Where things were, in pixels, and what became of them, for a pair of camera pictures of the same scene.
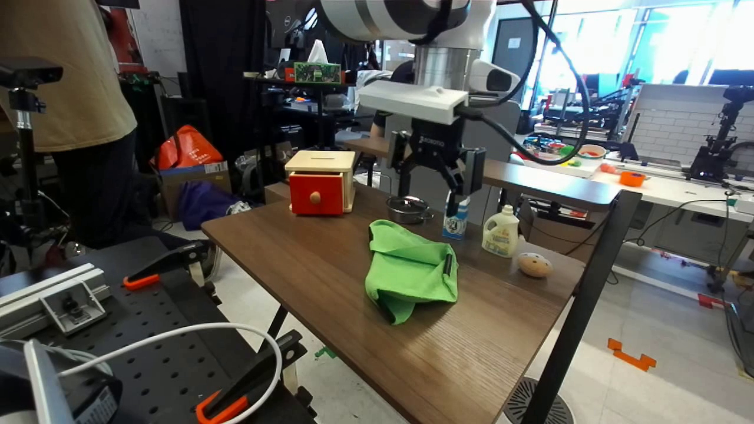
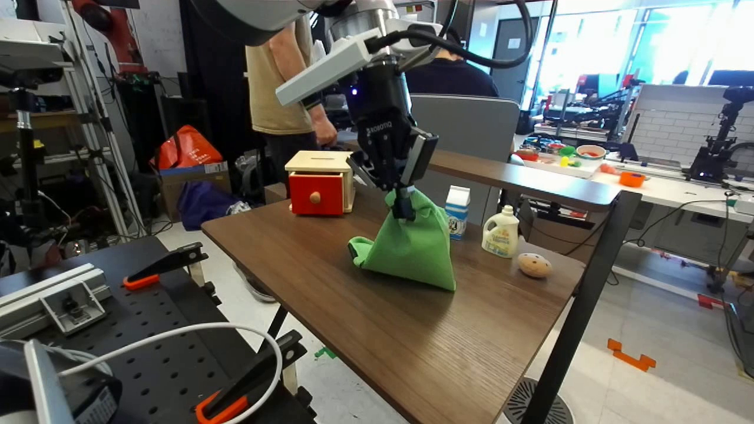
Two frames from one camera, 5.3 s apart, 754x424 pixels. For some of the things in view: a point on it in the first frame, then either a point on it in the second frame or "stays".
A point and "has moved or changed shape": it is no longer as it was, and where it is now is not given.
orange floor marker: [627, 357] stays
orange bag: [184, 150] stays
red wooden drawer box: [319, 183] stays
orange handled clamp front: [234, 402] stays
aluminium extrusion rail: [66, 302] stays
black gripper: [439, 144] → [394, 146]
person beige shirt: [89, 119] → [276, 127]
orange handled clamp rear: [149, 276] stays
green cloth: [407, 269] has moved or changed shape
